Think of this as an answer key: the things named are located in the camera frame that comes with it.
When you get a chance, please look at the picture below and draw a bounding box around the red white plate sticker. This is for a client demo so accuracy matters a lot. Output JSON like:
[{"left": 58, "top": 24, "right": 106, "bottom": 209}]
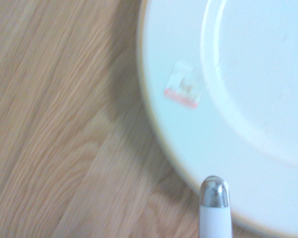
[{"left": 162, "top": 61, "right": 205, "bottom": 110}]

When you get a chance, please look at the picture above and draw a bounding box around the white handled metal spoon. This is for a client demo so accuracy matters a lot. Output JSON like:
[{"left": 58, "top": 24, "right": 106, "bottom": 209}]
[{"left": 198, "top": 175, "right": 233, "bottom": 238}]

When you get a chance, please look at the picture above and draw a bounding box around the white gold rimmed plate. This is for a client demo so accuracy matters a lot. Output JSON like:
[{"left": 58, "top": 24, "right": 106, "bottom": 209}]
[{"left": 137, "top": 0, "right": 298, "bottom": 238}]

